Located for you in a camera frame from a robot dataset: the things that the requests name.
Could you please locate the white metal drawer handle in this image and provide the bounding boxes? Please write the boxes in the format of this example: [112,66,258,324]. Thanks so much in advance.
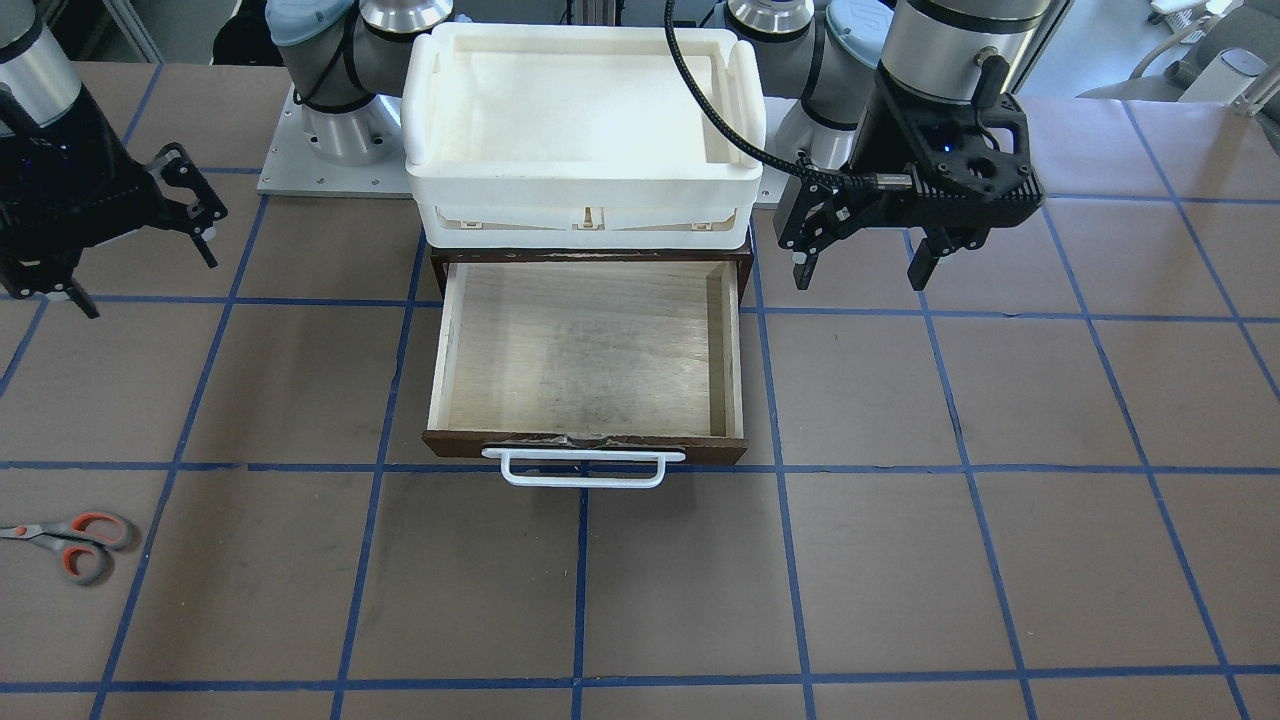
[481,447,686,489]

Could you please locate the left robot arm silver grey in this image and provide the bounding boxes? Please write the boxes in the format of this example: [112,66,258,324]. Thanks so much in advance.
[710,1,1050,291]

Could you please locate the grey chair in background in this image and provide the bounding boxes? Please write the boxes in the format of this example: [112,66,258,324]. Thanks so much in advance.
[1080,1,1279,122]

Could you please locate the grey orange handled scissors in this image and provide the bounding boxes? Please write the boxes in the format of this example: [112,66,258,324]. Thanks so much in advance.
[1,510,136,585]

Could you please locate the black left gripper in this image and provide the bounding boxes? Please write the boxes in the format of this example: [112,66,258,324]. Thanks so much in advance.
[776,68,1044,291]

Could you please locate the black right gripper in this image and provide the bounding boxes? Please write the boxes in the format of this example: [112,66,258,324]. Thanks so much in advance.
[0,85,229,319]

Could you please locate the open wooden drawer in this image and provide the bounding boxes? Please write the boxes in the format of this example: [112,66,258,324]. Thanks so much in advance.
[422,260,748,465]

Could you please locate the white foam tray box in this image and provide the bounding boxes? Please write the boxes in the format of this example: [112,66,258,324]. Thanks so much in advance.
[401,22,763,250]

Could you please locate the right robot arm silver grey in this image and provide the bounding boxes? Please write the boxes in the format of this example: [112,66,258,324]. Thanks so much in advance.
[1,1,461,318]

